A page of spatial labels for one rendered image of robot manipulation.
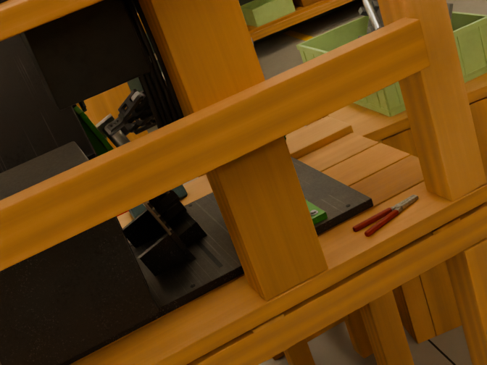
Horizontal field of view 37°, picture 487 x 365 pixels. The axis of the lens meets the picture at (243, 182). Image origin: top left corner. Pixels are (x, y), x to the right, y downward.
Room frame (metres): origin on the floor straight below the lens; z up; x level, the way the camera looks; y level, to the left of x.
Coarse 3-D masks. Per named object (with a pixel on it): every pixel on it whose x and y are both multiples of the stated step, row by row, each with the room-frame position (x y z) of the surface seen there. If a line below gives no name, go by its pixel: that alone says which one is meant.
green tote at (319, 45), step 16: (464, 16) 2.28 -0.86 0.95; (480, 16) 2.20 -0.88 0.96; (336, 32) 2.70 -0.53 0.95; (352, 32) 2.71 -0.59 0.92; (464, 32) 2.14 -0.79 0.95; (480, 32) 2.15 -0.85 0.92; (304, 48) 2.60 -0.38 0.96; (320, 48) 2.68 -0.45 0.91; (464, 48) 2.14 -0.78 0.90; (480, 48) 2.15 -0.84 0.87; (464, 64) 2.13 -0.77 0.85; (480, 64) 2.15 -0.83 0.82; (464, 80) 2.14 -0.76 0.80; (368, 96) 2.19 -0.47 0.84; (384, 96) 2.08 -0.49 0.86; (400, 96) 2.09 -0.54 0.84; (384, 112) 2.11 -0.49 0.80; (400, 112) 2.09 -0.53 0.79
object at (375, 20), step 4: (364, 0) 2.62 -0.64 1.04; (368, 0) 2.61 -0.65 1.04; (364, 4) 2.61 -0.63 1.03; (368, 4) 2.59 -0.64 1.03; (368, 8) 2.58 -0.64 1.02; (372, 8) 2.57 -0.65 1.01; (368, 12) 2.57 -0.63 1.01; (372, 12) 2.56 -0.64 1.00; (368, 16) 2.57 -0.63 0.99; (372, 16) 2.54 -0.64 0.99; (376, 16) 2.54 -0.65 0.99; (372, 20) 2.53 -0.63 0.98; (376, 20) 2.52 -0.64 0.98; (372, 24) 2.53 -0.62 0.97; (376, 24) 2.51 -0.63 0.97; (380, 24) 2.51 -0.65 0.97; (376, 28) 2.50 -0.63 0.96
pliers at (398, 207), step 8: (408, 200) 1.35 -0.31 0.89; (416, 200) 1.35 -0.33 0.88; (392, 208) 1.34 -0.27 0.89; (400, 208) 1.33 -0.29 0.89; (376, 216) 1.33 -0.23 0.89; (384, 216) 1.33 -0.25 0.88; (392, 216) 1.31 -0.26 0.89; (360, 224) 1.32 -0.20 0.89; (368, 224) 1.32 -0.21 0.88; (376, 224) 1.29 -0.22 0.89; (384, 224) 1.30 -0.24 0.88; (368, 232) 1.28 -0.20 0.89
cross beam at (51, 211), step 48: (336, 48) 1.25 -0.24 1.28; (384, 48) 1.22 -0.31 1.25; (240, 96) 1.17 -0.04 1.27; (288, 96) 1.17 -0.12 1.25; (336, 96) 1.19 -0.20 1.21; (144, 144) 1.11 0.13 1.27; (192, 144) 1.12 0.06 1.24; (240, 144) 1.14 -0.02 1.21; (48, 192) 1.06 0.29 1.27; (96, 192) 1.08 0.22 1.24; (144, 192) 1.10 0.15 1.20; (0, 240) 1.04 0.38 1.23; (48, 240) 1.05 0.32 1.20
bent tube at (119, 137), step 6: (102, 120) 1.47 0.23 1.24; (108, 120) 1.47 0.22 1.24; (96, 126) 1.47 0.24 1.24; (102, 126) 1.47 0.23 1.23; (102, 132) 1.48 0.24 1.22; (120, 132) 1.46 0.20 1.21; (114, 138) 1.45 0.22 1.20; (120, 138) 1.45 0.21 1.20; (126, 138) 1.45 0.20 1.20; (114, 144) 1.46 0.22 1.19; (120, 144) 1.44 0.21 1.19; (168, 192) 1.50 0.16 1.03; (174, 204) 1.56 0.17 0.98
